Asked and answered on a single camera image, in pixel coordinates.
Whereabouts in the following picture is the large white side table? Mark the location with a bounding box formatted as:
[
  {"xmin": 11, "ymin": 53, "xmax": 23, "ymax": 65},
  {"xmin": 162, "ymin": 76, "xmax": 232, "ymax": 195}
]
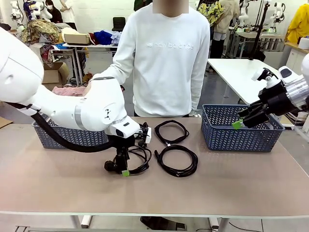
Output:
[{"xmin": 207, "ymin": 58, "xmax": 288, "ymax": 107}]

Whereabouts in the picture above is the yellow garment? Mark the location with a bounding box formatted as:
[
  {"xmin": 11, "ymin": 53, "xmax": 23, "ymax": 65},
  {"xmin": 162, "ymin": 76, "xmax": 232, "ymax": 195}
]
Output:
[{"xmin": 285, "ymin": 3, "xmax": 309, "ymax": 44}]

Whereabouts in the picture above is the dark red cloth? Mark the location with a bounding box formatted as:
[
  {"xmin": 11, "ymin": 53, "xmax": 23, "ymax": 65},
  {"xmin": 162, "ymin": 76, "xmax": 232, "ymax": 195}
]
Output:
[{"xmin": 87, "ymin": 32, "xmax": 100, "ymax": 46}]

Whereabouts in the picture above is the person in white sweatshirt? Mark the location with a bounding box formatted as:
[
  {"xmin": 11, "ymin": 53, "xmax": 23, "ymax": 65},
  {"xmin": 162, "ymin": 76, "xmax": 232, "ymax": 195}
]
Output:
[{"xmin": 93, "ymin": 0, "xmax": 211, "ymax": 118}]

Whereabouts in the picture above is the flat cardboard sheet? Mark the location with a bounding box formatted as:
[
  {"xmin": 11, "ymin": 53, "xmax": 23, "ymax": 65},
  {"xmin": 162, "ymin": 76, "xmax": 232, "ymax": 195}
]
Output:
[{"xmin": 0, "ymin": 116, "xmax": 14, "ymax": 130}]

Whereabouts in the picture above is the white table leg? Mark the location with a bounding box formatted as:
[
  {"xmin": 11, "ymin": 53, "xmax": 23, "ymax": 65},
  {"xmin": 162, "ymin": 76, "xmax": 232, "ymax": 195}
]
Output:
[
  {"xmin": 70, "ymin": 213, "xmax": 93, "ymax": 229},
  {"xmin": 209, "ymin": 216, "xmax": 228, "ymax": 232}
]

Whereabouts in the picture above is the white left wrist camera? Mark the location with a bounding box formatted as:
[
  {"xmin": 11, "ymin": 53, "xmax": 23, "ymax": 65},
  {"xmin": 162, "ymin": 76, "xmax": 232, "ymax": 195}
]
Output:
[{"xmin": 139, "ymin": 122, "xmax": 153, "ymax": 145}]

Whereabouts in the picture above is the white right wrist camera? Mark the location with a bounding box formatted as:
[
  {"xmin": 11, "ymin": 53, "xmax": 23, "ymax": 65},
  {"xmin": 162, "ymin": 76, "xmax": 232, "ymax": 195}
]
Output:
[{"xmin": 251, "ymin": 68, "xmax": 282, "ymax": 89}]

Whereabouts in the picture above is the thick black cable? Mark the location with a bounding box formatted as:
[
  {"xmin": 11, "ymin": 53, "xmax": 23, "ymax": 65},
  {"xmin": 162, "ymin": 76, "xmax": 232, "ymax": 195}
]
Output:
[{"xmin": 154, "ymin": 145, "xmax": 199, "ymax": 178}]

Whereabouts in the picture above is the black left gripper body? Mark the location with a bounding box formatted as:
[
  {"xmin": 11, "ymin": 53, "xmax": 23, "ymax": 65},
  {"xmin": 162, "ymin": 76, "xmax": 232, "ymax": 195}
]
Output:
[{"xmin": 108, "ymin": 134, "xmax": 147, "ymax": 156}]

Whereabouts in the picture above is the red checked cloth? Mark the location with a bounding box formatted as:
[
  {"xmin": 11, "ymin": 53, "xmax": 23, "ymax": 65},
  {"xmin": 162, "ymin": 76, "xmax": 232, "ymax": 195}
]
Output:
[{"xmin": 52, "ymin": 85, "xmax": 88, "ymax": 98}]

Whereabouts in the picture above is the blue cloth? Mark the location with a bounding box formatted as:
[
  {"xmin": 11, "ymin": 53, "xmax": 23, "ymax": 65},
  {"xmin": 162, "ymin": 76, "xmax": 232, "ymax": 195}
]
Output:
[{"xmin": 93, "ymin": 29, "xmax": 114, "ymax": 45}]

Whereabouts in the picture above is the person's right forearm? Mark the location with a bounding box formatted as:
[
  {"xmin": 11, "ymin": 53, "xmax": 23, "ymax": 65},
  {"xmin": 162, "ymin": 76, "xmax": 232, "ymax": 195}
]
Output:
[{"xmin": 93, "ymin": 63, "xmax": 128, "ymax": 86}]

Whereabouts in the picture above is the black left arm hose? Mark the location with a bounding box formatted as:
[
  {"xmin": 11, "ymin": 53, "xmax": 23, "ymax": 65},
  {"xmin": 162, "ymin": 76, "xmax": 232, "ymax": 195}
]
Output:
[{"xmin": 4, "ymin": 101, "xmax": 114, "ymax": 154}]

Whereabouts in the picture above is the white wire rack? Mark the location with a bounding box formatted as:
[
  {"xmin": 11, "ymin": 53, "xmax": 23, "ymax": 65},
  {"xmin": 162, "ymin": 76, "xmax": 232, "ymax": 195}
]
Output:
[{"xmin": 281, "ymin": 110, "xmax": 309, "ymax": 127}]

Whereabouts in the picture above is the light blue shirt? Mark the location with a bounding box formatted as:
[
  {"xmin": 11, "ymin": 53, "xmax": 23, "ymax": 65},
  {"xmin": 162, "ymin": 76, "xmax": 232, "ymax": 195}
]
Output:
[{"xmin": 111, "ymin": 31, "xmax": 125, "ymax": 47}]

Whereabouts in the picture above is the tan cardboard box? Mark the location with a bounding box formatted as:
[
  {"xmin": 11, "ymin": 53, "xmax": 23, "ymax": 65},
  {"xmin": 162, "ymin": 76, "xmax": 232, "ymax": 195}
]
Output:
[{"xmin": 63, "ymin": 33, "xmax": 91, "ymax": 45}]

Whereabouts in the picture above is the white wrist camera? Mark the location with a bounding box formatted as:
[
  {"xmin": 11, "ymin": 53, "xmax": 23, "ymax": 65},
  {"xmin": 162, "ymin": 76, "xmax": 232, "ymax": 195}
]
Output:
[
  {"xmin": 139, "ymin": 122, "xmax": 153, "ymax": 145},
  {"xmin": 251, "ymin": 68, "xmax": 282, "ymax": 89}
]

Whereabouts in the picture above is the white table holding clothes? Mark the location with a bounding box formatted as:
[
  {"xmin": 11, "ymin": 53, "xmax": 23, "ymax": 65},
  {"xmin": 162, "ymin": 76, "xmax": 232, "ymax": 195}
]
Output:
[{"xmin": 61, "ymin": 43, "xmax": 124, "ymax": 87}]

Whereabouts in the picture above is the black tripod stand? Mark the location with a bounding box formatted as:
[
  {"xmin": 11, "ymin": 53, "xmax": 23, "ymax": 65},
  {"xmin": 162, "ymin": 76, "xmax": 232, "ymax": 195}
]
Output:
[{"xmin": 248, "ymin": 0, "xmax": 269, "ymax": 61}]

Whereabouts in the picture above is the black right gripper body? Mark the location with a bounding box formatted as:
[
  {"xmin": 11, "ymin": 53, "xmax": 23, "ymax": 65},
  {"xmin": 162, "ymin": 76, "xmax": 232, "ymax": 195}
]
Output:
[{"xmin": 258, "ymin": 81, "xmax": 301, "ymax": 117}]

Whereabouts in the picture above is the black power cable round plug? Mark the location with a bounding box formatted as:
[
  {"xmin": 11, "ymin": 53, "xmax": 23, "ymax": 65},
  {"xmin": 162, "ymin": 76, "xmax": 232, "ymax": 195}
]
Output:
[{"xmin": 104, "ymin": 142, "xmax": 153, "ymax": 176}]

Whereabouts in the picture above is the thin black USB cable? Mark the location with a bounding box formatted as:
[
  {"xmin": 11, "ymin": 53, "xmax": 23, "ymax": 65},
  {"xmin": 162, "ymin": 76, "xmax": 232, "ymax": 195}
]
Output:
[{"xmin": 154, "ymin": 120, "xmax": 190, "ymax": 147}]

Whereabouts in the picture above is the person in yellow floral shirt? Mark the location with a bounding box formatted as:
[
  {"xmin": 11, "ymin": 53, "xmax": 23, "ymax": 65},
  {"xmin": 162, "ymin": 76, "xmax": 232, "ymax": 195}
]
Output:
[{"xmin": 197, "ymin": 0, "xmax": 234, "ymax": 59}]

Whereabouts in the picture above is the open cardboard floor box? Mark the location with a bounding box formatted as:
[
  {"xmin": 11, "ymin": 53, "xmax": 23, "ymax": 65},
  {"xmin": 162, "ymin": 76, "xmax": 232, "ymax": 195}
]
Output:
[{"xmin": 42, "ymin": 61, "xmax": 71, "ymax": 86}]

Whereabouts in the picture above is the black chair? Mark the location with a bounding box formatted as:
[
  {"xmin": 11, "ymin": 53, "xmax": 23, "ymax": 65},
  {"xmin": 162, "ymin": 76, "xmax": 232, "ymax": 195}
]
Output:
[{"xmin": 112, "ymin": 16, "xmax": 127, "ymax": 32}]

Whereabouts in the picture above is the person with face mask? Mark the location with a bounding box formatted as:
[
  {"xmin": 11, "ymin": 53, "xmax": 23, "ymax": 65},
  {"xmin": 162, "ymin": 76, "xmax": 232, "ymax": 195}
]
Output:
[{"xmin": 44, "ymin": 0, "xmax": 64, "ymax": 25}]

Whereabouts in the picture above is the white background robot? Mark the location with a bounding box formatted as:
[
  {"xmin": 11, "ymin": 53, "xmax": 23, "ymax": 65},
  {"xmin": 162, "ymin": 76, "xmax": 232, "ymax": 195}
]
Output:
[
  {"xmin": 10, "ymin": 0, "xmax": 25, "ymax": 30},
  {"xmin": 24, "ymin": 0, "xmax": 53, "ymax": 20},
  {"xmin": 237, "ymin": 0, "xmax": 250, "ymax": 33},
  {"xmin": 268, "ymin": 1, "xmax": 286, "ymax": 32}
]

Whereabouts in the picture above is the person in white top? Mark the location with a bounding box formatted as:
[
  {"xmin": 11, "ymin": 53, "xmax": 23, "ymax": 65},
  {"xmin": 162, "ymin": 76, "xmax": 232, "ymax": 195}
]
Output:
[{"xmin": 59, "ymin": 0, "xmax": 78, "ymax": 31}]

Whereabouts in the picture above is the blue plastic basket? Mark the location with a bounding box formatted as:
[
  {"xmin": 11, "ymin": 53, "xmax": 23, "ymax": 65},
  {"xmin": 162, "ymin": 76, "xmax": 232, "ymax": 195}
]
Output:
[
  {"xmin": 31, "ymin": 112, "xmax": 110, "ymax": 149},
  {"xmin": 201, "ymin": 103, "xmax": 286, "ymax": 153}
]

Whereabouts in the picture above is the patterned clothes pile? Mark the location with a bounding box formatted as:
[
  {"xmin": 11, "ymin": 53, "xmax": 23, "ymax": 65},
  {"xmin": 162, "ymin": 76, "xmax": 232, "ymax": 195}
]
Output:
[{"xmin": 20, "ymin": 19, "xmax": 64, "ymax": 46}]

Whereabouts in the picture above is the black foot pedal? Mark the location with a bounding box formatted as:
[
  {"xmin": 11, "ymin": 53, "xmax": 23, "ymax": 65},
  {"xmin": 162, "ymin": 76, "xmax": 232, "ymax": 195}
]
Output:
[{"xmin": 140, "ymin": 216, "xmax": 188, "ymax": 232}]

